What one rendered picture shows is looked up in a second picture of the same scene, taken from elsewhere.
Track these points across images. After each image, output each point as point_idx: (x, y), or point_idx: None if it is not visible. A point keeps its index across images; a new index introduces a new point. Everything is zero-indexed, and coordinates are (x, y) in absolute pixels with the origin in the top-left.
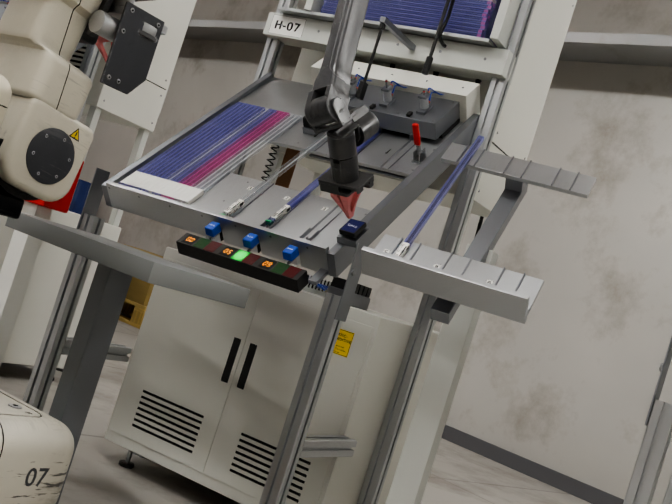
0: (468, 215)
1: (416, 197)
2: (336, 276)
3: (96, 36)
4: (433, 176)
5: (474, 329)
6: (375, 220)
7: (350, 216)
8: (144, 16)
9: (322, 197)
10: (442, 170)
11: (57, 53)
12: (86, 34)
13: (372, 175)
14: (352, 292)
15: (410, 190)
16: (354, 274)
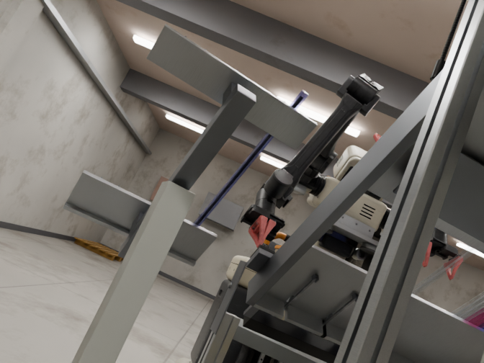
0: (427, 161)
1: (342, 200)
2: (245, 302)
3: (323, 240)
4: (374, 162)
5: (125, 263)
6: (287, 243)
7: (256, 245)
8: None
9: (358, 266)
10: (394, 145)
11: None
12: (320, 242)
13: (251, 204)
14: (225, 304)
15: (332, 197)
16: (228, 286)
